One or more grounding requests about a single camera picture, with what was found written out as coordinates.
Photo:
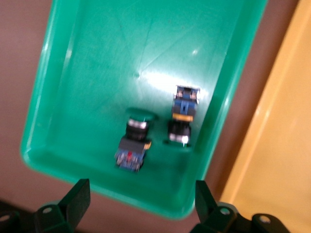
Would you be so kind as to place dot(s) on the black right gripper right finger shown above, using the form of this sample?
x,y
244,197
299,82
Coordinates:
x,y
209,208

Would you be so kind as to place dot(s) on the green plastic tray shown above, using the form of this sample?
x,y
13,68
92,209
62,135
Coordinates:
x,y
109,60

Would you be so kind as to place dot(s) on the green cap push button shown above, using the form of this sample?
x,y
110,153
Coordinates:
x,y
133,145
183,109

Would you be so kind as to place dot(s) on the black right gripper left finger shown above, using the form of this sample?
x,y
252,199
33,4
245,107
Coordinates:
x,y
73,206

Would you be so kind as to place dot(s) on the yellow plastic tray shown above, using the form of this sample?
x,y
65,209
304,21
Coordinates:
x,y
279,145

